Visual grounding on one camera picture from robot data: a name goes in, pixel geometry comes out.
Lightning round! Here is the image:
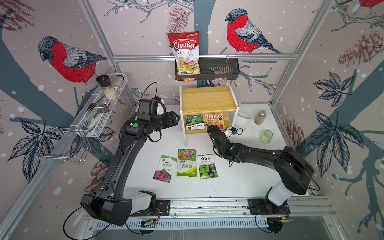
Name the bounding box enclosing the black wire basket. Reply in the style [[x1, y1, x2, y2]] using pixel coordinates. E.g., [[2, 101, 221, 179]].
[[175, 58, 240, 81]]

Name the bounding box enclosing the amber small bottle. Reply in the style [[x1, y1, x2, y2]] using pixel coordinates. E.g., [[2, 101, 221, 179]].
[[254, 110, 267, 125]]

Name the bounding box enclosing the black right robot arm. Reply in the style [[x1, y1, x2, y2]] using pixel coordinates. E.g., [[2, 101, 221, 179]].
[[207, 126, 314, 215]]

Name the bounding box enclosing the chrome wire hanger rack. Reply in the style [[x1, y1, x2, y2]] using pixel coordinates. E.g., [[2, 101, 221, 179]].
[[33, 127, 92, 165]]

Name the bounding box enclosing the wooden two-tier shelf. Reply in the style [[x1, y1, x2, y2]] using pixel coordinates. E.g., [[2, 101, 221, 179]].
[[180, 84, 240, 146]]

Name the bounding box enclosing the snack bar packet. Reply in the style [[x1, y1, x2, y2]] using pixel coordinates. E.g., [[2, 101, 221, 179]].
[[214, 69, 230, 75]]

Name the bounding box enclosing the green glass cup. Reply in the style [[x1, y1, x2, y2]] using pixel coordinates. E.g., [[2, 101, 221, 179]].
[[259, 130, 274, 145]]

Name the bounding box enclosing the pink straw spoon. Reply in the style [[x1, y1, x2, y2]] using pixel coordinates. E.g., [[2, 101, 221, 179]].
[[238, 100, 242, 116]]

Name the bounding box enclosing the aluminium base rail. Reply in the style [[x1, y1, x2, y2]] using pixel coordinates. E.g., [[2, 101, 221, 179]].
[[86, 196, 334, 218]]

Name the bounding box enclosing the glass jar in rack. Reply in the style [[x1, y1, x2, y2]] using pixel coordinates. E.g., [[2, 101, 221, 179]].
[[112, 75, 125, 91]]

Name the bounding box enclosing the metal fork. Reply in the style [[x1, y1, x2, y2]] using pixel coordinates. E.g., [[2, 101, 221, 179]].
[[87, 96, 105, 113]]

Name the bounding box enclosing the metal spoon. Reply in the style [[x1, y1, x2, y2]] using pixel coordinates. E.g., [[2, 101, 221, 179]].
[[90, 102, 111, 121]]

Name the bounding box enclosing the pink shop picture packet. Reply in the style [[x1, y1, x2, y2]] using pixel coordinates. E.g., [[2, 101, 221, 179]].
[[205, 113, 225, 131]]

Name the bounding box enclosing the mimosa seed bag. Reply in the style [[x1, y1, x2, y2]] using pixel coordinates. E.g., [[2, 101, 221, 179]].
[[197, 154, 218, 180]]

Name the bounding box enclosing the white wire wall rack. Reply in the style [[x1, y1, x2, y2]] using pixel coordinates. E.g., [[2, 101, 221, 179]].
[[58, 73, 127, 138]]

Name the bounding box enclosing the green flower seed bag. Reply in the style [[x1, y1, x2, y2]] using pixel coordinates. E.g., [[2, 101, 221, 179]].
[[177, 149, 198, 178]]

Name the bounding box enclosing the dark green seed bag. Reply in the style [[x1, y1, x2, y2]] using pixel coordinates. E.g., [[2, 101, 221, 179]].
[[186, 115, 205, 130]]

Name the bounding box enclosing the red Chuba cassava chips bag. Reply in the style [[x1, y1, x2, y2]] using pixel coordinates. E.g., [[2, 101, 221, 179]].
[[167, 32, 201, 75]]

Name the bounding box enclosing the white cup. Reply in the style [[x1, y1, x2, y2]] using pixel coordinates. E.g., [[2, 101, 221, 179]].
[[234, 112, 251, 131]]

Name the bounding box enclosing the green white purple seed bag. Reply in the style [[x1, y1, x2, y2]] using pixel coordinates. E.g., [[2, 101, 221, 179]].
[[153, 155, 178, 183]]

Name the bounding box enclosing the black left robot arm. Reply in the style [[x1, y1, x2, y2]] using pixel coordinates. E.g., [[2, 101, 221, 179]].
[[81, 97, 180, 226]]

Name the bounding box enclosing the black lid spice grinder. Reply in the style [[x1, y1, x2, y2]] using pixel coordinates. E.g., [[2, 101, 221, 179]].
[[96, 75, 118, 101]]

